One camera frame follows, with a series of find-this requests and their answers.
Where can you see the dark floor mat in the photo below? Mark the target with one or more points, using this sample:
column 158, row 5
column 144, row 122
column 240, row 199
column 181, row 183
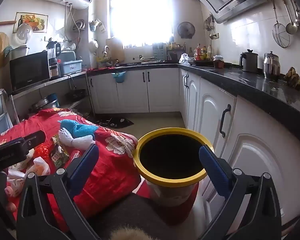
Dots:
column 115, row 122

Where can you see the white cooking pot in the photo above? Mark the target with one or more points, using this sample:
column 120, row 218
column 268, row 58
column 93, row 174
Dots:
column 20, row 52

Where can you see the kitchen window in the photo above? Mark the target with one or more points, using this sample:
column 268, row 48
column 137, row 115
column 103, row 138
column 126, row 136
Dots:
column 140, row 12

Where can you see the white tissue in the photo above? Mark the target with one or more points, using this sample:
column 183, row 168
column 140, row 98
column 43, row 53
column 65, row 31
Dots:
column 13, row 180

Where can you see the blue fuzzy cloth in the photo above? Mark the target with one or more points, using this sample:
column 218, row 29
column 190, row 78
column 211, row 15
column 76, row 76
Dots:
column 78, row 128

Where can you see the black microwave oven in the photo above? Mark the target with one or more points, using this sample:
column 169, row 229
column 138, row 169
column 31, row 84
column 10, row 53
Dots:
column 28, row 72

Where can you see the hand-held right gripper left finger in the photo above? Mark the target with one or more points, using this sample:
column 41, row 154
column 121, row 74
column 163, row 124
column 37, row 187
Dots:
column 86, row 165

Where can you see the black stone countertop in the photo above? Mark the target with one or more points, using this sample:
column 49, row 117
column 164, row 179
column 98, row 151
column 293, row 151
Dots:
column 252, row 82

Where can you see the clear dome food cover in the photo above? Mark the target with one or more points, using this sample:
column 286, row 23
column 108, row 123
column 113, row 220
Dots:
column 24, row 33

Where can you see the red plastic wrapper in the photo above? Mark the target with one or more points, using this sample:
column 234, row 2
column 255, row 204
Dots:
column 41, row 150

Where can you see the yellow oil bottle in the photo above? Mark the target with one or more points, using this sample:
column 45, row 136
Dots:
column 204, row 53

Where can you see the small black wall fan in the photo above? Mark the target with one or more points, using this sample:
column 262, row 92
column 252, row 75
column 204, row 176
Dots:
column 186, row 30

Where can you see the slotted steel ladle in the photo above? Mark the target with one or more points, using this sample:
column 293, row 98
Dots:
column 291, row 27

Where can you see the grey metal kettle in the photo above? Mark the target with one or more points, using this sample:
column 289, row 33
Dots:
column 248, row 61

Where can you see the beige fur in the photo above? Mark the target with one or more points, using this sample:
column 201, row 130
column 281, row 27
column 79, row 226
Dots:
column 130, row 233

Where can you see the brown jar with white lid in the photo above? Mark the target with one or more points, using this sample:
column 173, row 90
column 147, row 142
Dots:
column 218, row 62

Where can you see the pale blue knife rack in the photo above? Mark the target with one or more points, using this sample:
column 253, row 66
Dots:
column 158, row 52

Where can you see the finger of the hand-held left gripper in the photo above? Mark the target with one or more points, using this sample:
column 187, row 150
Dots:
column 33, row 137

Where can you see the white glove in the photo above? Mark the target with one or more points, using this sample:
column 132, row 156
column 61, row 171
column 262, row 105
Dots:
column 72, row 140

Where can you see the hanging kitchen utensils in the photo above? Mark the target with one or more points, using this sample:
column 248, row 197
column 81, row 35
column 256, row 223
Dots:
column 210, row 25

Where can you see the black wok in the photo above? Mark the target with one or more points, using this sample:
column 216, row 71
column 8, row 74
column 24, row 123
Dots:
column 75, row 94

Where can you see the white faucet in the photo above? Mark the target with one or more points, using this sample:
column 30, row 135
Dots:
column 105, row 51

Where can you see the red floral blanket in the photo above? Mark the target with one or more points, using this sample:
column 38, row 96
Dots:
column 110, row 170

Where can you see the red label sauce bottle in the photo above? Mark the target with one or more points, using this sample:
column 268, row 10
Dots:
column 198, row 52

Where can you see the steel pot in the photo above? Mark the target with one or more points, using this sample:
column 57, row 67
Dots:
column 43, row 103

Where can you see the banana bunch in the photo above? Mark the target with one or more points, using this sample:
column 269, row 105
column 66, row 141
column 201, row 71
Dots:
column 293, row 77

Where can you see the blue hanging basket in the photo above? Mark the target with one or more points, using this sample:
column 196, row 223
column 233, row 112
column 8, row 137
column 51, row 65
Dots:
column 119, row 77

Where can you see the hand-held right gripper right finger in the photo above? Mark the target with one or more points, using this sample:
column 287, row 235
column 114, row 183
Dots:
column 213, row 170

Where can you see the white bag on counter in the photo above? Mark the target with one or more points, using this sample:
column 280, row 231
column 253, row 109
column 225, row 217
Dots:
column 186, row 58

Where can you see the white kitchen cabinets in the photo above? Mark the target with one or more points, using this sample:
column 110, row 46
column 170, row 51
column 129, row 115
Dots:
column 135, row 92

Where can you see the white wall pot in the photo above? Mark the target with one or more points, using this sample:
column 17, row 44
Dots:
column 93, row 46

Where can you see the black blender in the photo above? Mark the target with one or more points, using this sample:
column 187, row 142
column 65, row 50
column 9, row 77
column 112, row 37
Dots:
column 53, row 55

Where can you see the fruit wall poster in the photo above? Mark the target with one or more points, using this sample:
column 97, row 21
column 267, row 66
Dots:
column 31, row 22

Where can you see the grey blue plastic box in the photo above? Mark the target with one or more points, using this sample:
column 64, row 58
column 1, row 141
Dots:
column 71, row 67

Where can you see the white plastic bag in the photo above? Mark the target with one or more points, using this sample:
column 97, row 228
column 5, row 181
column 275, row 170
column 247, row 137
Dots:
column 38, row 166

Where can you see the pale plastic bottle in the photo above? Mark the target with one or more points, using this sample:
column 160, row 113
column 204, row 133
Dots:
column 209, row 53

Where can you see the blue container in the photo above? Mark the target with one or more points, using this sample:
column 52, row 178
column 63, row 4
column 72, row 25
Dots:
column 53, row 98

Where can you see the wall socket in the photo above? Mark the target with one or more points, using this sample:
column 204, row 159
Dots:
column 215, row 36

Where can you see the yellow rimmed trash bin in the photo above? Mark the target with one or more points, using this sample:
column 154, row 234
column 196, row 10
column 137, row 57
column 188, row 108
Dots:
column 170, row 160

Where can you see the stainless steel shelf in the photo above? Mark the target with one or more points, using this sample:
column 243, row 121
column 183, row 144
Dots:
column 72, row 74

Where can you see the green printed snack packet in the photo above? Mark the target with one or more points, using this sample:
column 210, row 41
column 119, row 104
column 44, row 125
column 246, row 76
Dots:
column 58, row 155

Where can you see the shiny steel kettle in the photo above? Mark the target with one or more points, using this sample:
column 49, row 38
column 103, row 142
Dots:
column 271, row 66

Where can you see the dark spice rack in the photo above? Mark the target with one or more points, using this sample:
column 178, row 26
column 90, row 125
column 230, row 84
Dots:
column 175, row 53

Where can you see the wooden cutting board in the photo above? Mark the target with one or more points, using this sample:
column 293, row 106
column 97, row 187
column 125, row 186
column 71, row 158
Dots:
column 115, row 51

